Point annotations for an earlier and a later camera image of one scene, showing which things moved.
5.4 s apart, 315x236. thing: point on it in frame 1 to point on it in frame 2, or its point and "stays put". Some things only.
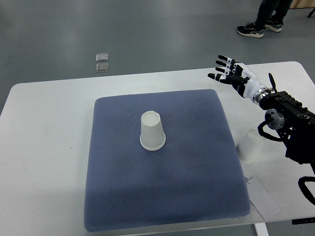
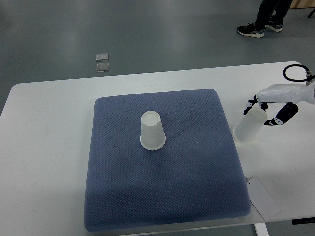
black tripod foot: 311,13 stays put
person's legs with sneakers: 271,14 stays put
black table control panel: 303,221 stays put
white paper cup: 248,151 to 247,129
